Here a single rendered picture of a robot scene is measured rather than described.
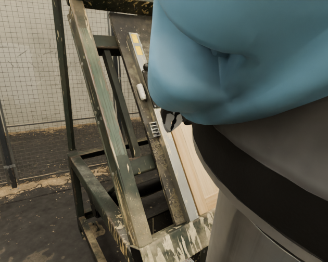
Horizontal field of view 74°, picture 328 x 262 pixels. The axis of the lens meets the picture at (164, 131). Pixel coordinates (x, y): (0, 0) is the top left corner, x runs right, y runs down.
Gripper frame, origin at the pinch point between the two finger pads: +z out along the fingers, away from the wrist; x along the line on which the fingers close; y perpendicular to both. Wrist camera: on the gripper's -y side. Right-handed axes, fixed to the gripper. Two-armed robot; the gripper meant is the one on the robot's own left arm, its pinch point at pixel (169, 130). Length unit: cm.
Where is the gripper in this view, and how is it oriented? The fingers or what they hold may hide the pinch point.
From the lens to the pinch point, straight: 67.9
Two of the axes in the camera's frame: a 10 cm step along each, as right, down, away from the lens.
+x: -9.1, 1.2, -3.9
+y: -3.6, -7.0, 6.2
